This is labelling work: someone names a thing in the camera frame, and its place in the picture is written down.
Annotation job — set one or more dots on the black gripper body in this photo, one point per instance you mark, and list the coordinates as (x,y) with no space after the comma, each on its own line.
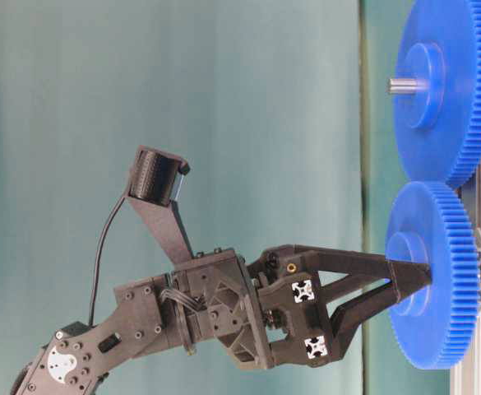
(267,313)

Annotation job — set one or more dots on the upper steel shaft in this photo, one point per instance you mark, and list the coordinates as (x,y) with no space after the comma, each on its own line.
(406,86)

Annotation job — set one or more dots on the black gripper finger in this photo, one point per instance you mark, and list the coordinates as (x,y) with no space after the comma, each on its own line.
(348,316)
(405,278)

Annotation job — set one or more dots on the large blue plastic gear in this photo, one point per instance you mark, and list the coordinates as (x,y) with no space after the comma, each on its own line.
(438,127)

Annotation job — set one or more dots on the small blue plastic gear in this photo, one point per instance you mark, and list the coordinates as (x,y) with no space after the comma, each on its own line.
(428,224)

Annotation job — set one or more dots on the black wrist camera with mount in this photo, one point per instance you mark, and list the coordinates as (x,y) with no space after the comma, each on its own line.
(153,190)

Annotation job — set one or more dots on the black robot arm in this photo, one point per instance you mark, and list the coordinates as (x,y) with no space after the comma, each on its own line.
(79,357)

